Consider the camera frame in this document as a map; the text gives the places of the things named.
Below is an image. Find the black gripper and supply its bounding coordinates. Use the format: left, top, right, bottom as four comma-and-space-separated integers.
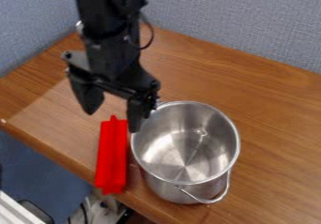
61, 41, 160, 133

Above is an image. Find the white device under table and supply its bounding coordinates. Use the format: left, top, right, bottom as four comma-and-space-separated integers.
65, 189, 128, 224

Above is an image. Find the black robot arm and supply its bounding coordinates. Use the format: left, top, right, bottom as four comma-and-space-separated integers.
61, 0, 160, 133

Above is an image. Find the metal pot with handle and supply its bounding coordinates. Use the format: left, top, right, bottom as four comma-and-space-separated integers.
130, 100, 241, 204

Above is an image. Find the red plastic block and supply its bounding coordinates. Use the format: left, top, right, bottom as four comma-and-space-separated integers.
94, 115, 128, 195

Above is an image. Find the black white striped object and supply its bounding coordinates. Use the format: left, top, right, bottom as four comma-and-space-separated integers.
0, 190, 55, 224

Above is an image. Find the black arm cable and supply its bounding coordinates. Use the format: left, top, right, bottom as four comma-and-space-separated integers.
130, 11, 155, 52

